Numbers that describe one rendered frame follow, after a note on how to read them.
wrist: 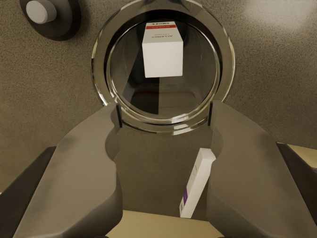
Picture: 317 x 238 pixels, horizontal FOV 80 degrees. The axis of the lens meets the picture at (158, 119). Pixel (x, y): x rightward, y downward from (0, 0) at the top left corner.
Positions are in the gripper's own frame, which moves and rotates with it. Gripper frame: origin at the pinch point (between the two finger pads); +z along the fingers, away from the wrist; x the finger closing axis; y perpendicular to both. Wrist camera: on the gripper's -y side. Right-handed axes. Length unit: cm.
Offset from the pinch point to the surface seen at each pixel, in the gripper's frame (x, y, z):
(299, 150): 31.7, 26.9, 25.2
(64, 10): -14.9, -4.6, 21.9
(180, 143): 3.4, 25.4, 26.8
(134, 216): -12, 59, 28
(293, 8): 20.9, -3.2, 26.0
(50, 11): -16.1, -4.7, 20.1
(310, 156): 33.7, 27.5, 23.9
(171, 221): 1, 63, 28
